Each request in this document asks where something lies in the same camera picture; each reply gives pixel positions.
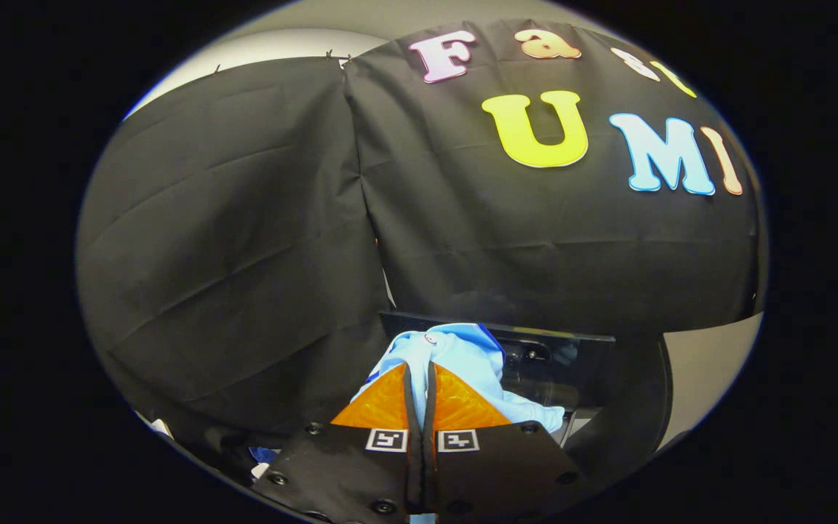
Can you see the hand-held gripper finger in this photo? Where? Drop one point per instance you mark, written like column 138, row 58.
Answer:
column 414, row 466
column 430, row 466

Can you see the light blue polo shirt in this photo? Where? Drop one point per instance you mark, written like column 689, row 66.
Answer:
column 463, row 356

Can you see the black backdrop cloth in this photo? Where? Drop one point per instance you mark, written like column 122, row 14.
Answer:
column 244, row 255

